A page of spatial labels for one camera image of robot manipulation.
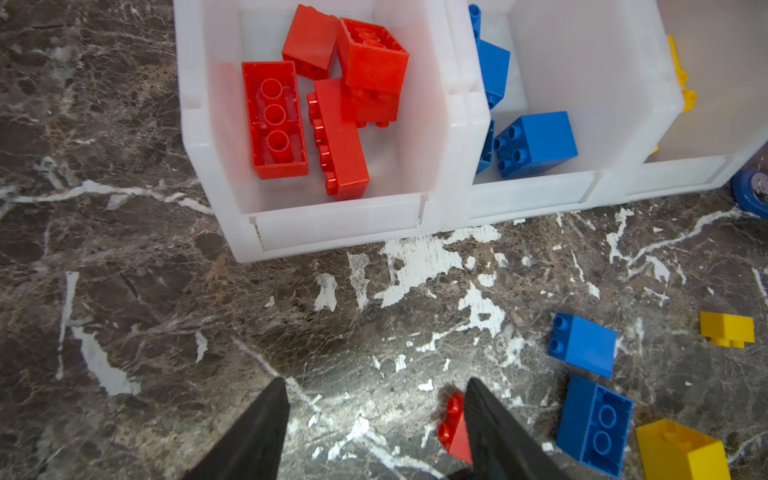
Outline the long red lego brick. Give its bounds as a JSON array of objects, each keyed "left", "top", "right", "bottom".
[
  {"left": 242, "top": 61, "right": 309, "bottom": 180},
  {"left": 307, "top": 78, "right": 370, "bottom": 201}
]

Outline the blue stapler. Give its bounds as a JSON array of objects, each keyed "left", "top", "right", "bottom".
[{"left": 731, "top": 169, "right": 768, "bottom": 219}]

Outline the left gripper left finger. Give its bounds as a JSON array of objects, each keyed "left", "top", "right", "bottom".
[{"left": 183, "top": 377, "right": 290, "bottom": 480}]

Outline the middle white plastic bin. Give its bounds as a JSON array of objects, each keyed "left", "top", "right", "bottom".
[{"left": 444, "top": 1, "right": 683, "bottom": 229}]

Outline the right white plastic bin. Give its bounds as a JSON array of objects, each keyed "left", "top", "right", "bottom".
[{"left": 626, "top": 1, "right": 767, "bottom": 201}]

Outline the small yellow lego brick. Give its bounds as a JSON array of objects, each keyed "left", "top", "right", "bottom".
[{"left": 699, "top": 312, "right": 755, "bottom": 349}]

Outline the blue lego brick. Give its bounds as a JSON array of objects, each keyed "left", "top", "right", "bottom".
[
  {"left": 556, "top": 376, "right": 634, "bottom": 479},
  {"left": 468, "top": 4, "right": 482, "bottom": 40},
  {"left": 493, "top": 111, "right": 578, "bottom": 179},
  {"left": 476, "top": 39, "right": 511, "bottom": 109},
  {"left": 476, "top": 120, "right": 495, "bottom": 174},
  {"left": 548, "top": 313, "right": 618, "bottom": 378}
]

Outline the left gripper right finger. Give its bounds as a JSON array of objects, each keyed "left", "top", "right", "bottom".
[{"left": 446, "top": 377, "right": 567, "bottom": 479}]

